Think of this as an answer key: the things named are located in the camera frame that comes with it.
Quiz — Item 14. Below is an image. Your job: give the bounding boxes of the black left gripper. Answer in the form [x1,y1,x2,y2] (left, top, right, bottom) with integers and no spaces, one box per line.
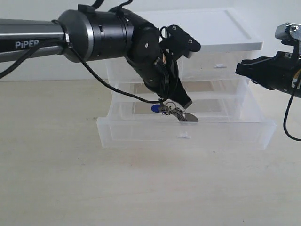
[127,44,193,109]

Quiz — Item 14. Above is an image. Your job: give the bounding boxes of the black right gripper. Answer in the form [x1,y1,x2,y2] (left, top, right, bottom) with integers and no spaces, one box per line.
[235,51,301,94]

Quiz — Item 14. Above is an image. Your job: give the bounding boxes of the keys with blue tag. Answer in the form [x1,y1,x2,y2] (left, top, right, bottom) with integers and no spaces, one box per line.
[151,102,199,122]

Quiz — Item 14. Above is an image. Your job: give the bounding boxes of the clear wide drawer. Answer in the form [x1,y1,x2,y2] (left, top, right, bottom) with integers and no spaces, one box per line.
[96,91,276,150]

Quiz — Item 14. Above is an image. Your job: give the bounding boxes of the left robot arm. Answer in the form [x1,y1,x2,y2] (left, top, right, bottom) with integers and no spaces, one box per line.
[0,4,200,108]

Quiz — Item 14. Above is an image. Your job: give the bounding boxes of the white plastic drawer cabinet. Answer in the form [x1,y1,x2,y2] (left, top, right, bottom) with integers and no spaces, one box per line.
[106,8,262,112]

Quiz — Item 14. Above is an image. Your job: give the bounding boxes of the clear upper right drawer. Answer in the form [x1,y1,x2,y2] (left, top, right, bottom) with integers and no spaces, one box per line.
[180,51,253,81]

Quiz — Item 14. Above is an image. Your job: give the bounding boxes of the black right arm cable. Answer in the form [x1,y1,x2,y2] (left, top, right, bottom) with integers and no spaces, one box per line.
[282,82,301,142]

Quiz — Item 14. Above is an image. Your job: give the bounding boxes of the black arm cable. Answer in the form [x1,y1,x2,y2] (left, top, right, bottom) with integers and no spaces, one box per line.
[0,0,174,104]
[282,82,301,142]

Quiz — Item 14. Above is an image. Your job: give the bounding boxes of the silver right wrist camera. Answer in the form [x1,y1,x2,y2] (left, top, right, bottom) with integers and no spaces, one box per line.
[275,23,301,45]

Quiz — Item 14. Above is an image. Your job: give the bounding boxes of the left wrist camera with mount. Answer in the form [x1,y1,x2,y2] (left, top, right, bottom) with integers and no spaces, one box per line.
[159,25,201,60]

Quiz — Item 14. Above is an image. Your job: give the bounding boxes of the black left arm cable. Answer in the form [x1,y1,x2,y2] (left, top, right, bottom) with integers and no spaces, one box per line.
[0,0,174,104]

